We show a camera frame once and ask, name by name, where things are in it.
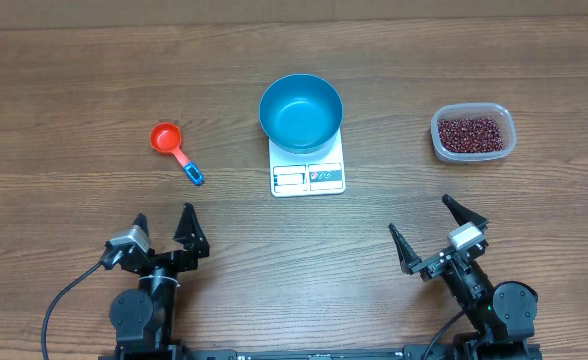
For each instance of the red beans in container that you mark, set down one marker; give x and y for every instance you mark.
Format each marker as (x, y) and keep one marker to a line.
(470, 135)

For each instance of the red measuring scoop blue handle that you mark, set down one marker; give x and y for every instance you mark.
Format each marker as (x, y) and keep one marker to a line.
(166, 138)

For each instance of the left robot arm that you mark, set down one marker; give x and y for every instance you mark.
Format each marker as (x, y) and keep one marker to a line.
(143, 318)

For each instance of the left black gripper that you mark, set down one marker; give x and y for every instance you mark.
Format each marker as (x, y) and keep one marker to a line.
(187, 260)

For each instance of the white digital kitchen scale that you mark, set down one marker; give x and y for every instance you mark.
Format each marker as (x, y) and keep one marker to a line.
(319, 173)

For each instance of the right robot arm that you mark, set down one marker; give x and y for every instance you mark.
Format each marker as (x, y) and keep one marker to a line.
(494, 321)

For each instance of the blue bowl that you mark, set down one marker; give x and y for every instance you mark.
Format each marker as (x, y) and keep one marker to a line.
(301, 113)

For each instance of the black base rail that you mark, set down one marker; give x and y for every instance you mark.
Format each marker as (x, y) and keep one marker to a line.
(319, 354)

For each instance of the clear plastic container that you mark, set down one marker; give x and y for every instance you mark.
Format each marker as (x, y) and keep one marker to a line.
(475, 110)

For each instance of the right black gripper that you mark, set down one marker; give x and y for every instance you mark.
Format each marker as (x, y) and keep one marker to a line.
(432, 265)

